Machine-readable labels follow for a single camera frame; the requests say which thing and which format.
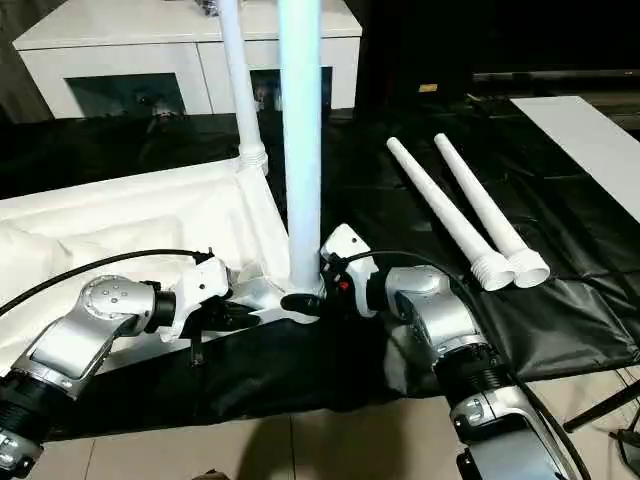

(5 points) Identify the white plastic table leg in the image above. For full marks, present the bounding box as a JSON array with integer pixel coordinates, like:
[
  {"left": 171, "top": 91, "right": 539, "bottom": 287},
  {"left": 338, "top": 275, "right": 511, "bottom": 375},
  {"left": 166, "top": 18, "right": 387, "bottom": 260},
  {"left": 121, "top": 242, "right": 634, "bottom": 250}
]
[
  {"left": 432, "top": 132, "right": 552, "bottom": 290},
  {"left": 215, "top": 0, "right": 271, "bottom": 179},
  {"left": 276, "top": 0, "right": 327, "bottom": 303},
  {"left": 385, "top": 136, "right": 517, "bottom": 293}
]

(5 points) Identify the white plastic table top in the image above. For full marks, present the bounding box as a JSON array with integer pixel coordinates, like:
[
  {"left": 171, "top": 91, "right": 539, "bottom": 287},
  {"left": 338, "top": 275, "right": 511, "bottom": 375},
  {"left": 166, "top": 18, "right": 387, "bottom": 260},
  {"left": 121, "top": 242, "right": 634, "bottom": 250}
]
[{"left": 0, "top": 155, "right": 327, "bottom": 379}]

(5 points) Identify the black work mat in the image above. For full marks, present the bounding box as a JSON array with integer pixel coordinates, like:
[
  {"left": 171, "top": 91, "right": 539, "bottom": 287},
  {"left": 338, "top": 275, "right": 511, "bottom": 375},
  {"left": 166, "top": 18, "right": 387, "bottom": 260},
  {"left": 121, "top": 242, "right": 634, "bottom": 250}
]
[{"left": 0, "top": 92, "right": 640, "bottom": 443}]

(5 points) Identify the white side table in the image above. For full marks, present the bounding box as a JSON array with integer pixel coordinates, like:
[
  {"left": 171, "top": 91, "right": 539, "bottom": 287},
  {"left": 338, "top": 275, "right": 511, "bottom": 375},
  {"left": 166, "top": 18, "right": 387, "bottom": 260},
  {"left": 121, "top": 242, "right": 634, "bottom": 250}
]
[{"left": 510, "top": 95, "right": 640, "bottom": 225}]

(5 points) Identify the black stand leg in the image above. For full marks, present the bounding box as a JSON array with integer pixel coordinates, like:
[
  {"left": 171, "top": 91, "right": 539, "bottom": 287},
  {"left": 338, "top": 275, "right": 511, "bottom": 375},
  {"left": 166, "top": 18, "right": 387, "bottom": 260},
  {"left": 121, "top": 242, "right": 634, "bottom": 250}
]
[{"left": 562, "top": 380, "right": 640, "bottom": 434}]

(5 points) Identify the white cabinet with glass doors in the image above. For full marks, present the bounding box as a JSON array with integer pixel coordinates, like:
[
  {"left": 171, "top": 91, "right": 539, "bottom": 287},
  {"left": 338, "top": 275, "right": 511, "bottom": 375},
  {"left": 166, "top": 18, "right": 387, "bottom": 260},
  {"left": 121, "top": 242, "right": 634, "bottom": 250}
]
[{"left": 12, "top": 0, "right": 363, "bottom": 121}]

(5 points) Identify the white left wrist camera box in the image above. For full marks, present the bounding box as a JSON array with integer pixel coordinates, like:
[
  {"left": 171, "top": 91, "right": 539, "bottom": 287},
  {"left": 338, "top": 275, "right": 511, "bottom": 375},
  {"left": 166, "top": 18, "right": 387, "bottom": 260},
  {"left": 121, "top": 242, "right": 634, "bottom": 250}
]
[{"left": 158, "top": 254, "right": 237, "bottom": 344}]

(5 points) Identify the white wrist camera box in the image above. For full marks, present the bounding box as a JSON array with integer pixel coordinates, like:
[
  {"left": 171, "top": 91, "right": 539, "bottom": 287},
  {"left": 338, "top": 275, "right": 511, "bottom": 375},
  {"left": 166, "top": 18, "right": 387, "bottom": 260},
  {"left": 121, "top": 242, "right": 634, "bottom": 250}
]
[
  {"left": 318, "top": 223, "right": 381, "bottom": 319},
  {"left": 158, "top": 254, "right": 237, "bottom": 344}
]

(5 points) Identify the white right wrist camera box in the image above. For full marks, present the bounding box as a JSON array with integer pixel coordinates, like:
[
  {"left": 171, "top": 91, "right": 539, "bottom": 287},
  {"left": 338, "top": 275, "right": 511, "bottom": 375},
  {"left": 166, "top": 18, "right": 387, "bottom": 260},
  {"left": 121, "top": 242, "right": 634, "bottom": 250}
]
[{"left": 318, "top": 223, "right": 381, "bottom": 319}]

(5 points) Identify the thin black cable bundle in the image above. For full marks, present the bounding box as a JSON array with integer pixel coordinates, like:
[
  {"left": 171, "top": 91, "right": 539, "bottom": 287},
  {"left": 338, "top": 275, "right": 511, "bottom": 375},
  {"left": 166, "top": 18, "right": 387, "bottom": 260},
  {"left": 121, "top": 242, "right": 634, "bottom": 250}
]
[{"left": 616, "top": 425, "right": 640, "bottom": 476}]

